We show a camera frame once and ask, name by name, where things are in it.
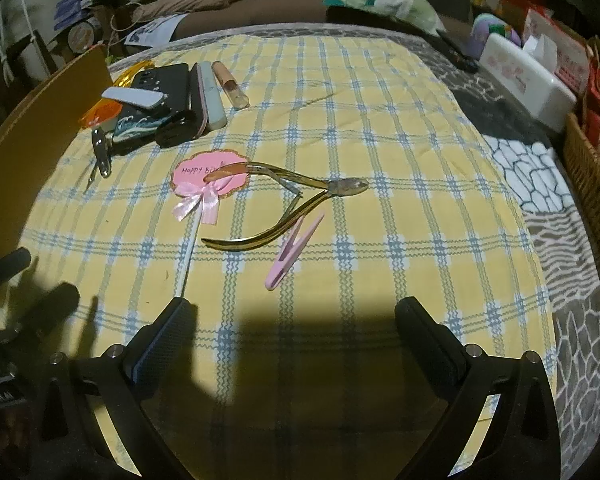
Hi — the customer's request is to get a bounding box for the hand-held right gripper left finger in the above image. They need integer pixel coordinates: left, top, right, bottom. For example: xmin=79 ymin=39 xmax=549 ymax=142
xmin=40 ymin=297 xmax=201 ymax=480

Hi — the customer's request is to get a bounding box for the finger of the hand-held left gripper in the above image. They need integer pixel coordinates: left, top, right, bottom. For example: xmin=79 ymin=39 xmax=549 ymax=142
xmin=0 ymin=282 xmax=80 ymax=346
xmin=0 ymin=248 xmax=32 ymax=292

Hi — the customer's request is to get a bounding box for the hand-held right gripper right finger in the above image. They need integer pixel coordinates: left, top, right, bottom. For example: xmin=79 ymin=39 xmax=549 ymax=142
xmin=394 ymin=296 xmax=565 ymax=480

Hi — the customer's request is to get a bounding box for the brown cardboard box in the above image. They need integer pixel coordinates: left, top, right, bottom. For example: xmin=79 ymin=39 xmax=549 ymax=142
xmin=0 ymin=45 xmax=113 ymax=311

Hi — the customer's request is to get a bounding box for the orange sauce packet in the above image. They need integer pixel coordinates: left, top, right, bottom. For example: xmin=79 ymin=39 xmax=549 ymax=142
xmin=78 ymin=97 xmax=126 ymax=131

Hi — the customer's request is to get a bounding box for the grey nail file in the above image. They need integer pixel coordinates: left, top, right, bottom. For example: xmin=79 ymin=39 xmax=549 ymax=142
xmin=198 ymin=61 xmax=227 ymax=131

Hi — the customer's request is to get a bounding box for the pink hair clip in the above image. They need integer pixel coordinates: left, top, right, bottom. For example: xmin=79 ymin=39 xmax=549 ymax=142
xmin=265 ymin=211 xmax=326 ymax=290

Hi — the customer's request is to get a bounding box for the gold cuticle nipper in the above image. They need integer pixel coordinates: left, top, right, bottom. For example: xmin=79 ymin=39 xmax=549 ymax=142
xmin=201 ymin=160 xmax=370 ymax=252

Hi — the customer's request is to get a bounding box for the pink birthday cake topper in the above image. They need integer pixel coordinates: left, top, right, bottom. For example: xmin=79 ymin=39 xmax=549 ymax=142
xmin=171 ymin=147 xmax=251 ymax=301

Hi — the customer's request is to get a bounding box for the yellow plaid cloth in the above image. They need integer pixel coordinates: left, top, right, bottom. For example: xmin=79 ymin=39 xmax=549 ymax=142
xmin=20 ymin=34 xmax=556 ymax=480

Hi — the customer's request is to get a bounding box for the wicker basket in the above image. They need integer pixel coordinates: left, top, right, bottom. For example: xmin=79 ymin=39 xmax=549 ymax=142
xmin=562 ymin=110 xmax=600 ymax=306

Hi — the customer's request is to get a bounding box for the pink edged black nail file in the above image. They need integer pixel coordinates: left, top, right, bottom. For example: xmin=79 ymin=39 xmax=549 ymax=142
xmin=189 ymin=62 xmax=206 ymax=139

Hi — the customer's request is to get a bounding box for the round tin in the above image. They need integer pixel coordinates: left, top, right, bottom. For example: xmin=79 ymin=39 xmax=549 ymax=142
xmin=67 ymin=22 xmax=101 ymax=49

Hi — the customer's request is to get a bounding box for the black wave print phone case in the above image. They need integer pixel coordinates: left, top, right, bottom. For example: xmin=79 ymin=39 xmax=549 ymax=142
xmin=111 ymin=63 xmax=191 ymax=157

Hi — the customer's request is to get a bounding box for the stack of purple boxes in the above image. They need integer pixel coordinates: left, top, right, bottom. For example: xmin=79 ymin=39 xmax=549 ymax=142
xmin=54 ymin=0 xmax=101 ymax=31

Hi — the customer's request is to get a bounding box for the lip gloss tube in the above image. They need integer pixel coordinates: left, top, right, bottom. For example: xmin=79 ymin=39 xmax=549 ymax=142
xmin=211 ymin=60 xmax=251 ymax=110

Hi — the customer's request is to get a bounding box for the white tissue box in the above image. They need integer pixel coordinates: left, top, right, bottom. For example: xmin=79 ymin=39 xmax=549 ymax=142
xmin=480 ymin=32 xmax=578 ymax=126

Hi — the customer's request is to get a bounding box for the white printed paper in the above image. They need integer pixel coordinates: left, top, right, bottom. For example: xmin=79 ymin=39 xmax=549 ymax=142
xmin=124 ymin=14 xmax=187 ymax=47

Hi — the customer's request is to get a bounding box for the black remote control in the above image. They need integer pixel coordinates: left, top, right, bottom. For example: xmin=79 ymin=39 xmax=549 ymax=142
xmin=436 ymin=30 xmax=481 ymax=73

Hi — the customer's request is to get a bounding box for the purple plush toy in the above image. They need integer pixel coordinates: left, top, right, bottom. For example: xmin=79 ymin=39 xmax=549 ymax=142
xmin=472 ymin=12 xmax=523 ymax=58

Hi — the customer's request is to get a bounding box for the brown folded blanket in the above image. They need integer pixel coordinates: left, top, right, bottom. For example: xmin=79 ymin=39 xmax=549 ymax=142
xmin=135 ymin=0 xmax=273 ymax=25

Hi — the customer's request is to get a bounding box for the brown sofa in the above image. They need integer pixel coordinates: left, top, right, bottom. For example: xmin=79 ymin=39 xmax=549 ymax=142
xmin=140 ymin=0 xmax=481 ymax=41

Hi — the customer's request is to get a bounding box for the white rope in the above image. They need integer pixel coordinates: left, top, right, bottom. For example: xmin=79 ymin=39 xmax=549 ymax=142
xmin=0 ymin=0 xmax=46 ymax=81

